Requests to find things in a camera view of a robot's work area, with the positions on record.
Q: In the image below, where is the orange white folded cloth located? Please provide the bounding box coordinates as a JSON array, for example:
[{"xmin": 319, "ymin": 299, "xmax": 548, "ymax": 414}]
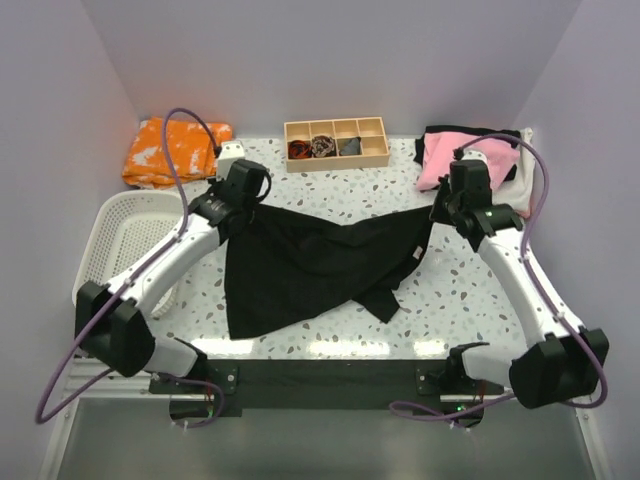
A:
[{"xmin": 122, "ymin": 117, "xmax": 216, "ymax": 189}]

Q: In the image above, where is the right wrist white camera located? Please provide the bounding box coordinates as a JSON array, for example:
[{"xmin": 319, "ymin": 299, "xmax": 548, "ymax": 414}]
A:
[{"xmin": 460, "ymin": 148, "xmax": 489, "ymax": 165}]

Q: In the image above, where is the white plastic perforated basket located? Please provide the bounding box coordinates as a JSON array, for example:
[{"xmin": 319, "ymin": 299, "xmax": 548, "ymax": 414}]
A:
[{"xmin": 71, "ymin": 190, "xmax": 183, "ymax": 298}]

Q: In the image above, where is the orange black rolled sock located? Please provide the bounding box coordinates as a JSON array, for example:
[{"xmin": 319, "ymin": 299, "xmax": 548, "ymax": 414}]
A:
[{"xmin": 287, "ymin": 140, "xmax": 312, "ymax": 160}]

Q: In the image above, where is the brown patterned rolled sock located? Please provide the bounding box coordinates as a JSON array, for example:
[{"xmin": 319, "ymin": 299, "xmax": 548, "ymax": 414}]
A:
[{"xmin": 311, "ymin": 135, "xmax": 336, "ymax": 158}]

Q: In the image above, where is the wrist white camera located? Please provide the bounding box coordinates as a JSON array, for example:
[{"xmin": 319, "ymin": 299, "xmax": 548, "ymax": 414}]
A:
[
  {"xmin": 215, "ymin": 140, "xmax": 245, "ymax": 179},
  {"xmin": 460, "ymin": 148, "xmax": 489, "ymax": 165}
]

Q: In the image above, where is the black mounting base plate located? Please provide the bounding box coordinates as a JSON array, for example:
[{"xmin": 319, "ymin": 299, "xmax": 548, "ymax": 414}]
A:
[{"xmin": 149, "ymin": 359, "xmax": 504, "ymax": 419}]

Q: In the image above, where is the black t-shirt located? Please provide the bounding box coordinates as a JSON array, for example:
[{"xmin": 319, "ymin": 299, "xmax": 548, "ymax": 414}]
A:
[
  {"xmin": 224, "ymin": 205, "xmax": 433, "ymax": 340},
  {"xmin": 414, "ymin": 125, "xmax": 521, "ymax": 192}
]

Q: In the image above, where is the pink folded t-shirt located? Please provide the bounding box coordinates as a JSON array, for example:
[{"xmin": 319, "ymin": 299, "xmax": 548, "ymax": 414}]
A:
[{"xmin": 416, "ymin": 132, "xmax": 520, "ymax": 191}]

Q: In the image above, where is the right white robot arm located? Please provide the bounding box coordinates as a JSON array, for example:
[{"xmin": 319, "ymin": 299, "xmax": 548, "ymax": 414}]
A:
[{"xmin": 431, "ymin": 160, "xmax": 609, "ymax": 409}]

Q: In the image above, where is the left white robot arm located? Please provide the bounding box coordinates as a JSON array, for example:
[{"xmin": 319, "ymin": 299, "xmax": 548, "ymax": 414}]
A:
[{"xmin": 74, "ymin": 159, "xmax": 272, "ymax": 392}]

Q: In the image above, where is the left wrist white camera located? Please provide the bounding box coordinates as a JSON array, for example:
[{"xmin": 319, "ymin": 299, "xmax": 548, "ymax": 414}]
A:
[{"xmin": 215, "ymin": 140, "xmax": 245, "ymax": 179}]

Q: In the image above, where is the white folded t-shirt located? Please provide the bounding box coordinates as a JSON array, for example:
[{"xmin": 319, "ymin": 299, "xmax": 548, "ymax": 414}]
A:
[{"xmin": 493, "ymin": 147, "xmax": 536, "ymax": 218}]

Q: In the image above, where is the wooden compartment tray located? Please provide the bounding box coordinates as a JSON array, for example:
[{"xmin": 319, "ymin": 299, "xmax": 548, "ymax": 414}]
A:
[{"xmin": 284, "ymin": 117, "xmax": 390, "ymax": 173}]

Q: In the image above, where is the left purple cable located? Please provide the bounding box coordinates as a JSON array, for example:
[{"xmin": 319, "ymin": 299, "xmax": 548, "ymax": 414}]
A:
[{"xmin": 33, "ymin": 107, "xmax": 224, "ymax": 429}]

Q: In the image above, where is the black folded t-shirt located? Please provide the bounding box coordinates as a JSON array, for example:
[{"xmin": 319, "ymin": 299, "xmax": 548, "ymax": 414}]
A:
[{"xmin": 414, "ymin": 125, "xmax": 521, "ymax": 192}]

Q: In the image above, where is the grey folded sock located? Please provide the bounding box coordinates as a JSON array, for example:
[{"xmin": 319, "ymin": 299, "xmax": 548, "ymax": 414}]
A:
[{"xmin": 339, "ymin": 137, "xmax": 361, "ymax": 156}]

